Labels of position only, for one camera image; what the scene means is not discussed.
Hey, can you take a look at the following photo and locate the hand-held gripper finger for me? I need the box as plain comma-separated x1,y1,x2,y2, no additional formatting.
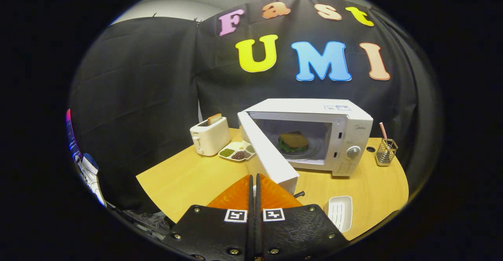
163,174,254,261
255,173,349,261

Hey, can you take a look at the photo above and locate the lettuce sandwich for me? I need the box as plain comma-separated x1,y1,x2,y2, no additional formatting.
278,132,309,153

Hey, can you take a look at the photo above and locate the white microwave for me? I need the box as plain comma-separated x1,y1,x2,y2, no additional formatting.
237,98,374,196

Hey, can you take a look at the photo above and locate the glass microwave turntable plate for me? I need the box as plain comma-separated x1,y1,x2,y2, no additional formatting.
271,135,327,161

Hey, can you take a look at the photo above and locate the white divided dish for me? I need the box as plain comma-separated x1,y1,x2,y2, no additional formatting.
218,141,256,162

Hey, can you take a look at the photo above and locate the white plastic tray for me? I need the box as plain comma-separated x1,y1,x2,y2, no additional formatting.
325,195,353,233

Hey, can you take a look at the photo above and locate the white toaster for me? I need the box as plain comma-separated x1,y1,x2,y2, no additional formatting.
190,116,231,156

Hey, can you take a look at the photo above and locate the dark grey bag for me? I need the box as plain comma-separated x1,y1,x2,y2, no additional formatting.
126,210,173,234

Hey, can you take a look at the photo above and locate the black backdrop cloth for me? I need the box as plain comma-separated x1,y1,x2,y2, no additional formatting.
69,0,442,214

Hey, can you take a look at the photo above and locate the white desk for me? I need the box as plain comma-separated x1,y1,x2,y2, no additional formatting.
77,153,107,207

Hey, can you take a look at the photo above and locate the computer monitor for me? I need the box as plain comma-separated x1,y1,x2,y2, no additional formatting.
66,109,81,161

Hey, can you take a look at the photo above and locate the wire mesh holder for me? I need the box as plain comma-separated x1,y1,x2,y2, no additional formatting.
375,138,398,167

